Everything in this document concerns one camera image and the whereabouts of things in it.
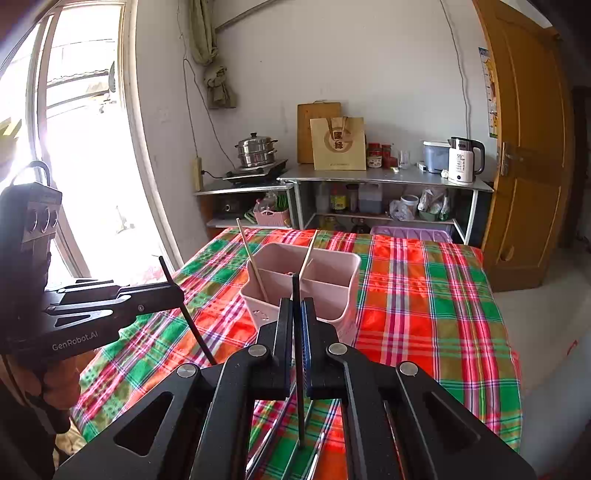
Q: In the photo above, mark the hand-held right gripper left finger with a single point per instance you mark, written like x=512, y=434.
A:
x=285, y=332

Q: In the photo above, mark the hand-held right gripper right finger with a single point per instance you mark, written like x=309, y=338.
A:
x=305, y=341

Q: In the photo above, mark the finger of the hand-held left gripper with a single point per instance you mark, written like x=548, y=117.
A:
x=87, y=286
x=138, y=300

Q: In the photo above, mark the pink utensil basket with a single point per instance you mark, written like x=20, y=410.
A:
x=323, y=295

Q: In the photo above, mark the black chopstick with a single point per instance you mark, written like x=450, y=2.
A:
x=316, y=457
x=300, y=424
x=194, y=327
x=268, y=438

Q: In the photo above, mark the wooden chopstick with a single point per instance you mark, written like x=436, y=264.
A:
x=310, y=254
x=249, y=254

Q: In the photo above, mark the person's left hand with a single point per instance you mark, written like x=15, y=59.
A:
x=64, y=381

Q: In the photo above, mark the large window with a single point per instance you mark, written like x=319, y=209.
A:
x=92, y=138

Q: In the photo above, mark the plaid tablecloth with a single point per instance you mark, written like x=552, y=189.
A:
x=415, y=323

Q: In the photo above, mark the pink plastic storage basket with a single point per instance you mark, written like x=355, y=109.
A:
x=272, y=218

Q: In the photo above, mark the beige power strip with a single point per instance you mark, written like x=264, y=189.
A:
x=198, y=174

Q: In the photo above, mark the yellow oil bottle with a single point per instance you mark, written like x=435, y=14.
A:
x=338, y=201

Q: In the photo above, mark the purple plastic basin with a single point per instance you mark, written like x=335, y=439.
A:
x=406, y=233

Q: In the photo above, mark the dark sauce bottle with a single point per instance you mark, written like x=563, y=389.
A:
x=353, y=198

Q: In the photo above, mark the clear plastic jug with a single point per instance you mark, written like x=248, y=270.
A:
x=370, y=199

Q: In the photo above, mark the crumpled plastic bag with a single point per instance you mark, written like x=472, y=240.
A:
x=398, y=211

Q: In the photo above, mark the black induction cooker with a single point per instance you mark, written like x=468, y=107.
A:
x=249, y=174

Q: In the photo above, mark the metal kitchen table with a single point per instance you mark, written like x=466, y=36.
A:
x=351, y=175

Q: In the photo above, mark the white lidded jar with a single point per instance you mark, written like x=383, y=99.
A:
x=409, y=205

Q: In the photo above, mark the steel steamer pot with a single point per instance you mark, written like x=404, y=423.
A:
x=256, y=150

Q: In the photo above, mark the tan paper bag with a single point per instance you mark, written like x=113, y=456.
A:
x=337, y=143

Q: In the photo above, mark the red lid jar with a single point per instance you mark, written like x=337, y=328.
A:
x=386, y=151
x=374, y=157

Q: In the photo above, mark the wooden cutting board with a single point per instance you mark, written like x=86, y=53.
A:
x=307, y=134

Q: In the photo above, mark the clear drinking glass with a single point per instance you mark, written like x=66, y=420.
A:
x=404, y=159

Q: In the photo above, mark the blue white plastic container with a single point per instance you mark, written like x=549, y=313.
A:
x=435, y=158

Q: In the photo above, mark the tied beige curtain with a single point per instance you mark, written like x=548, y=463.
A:
x=217, y=83

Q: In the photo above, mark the white electric kettle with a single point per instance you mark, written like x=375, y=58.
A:
x=463, y=161

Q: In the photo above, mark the wooden door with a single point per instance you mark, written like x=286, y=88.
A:
x=526, y=161

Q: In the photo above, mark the height chart poster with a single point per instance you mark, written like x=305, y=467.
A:
x=489, y=92

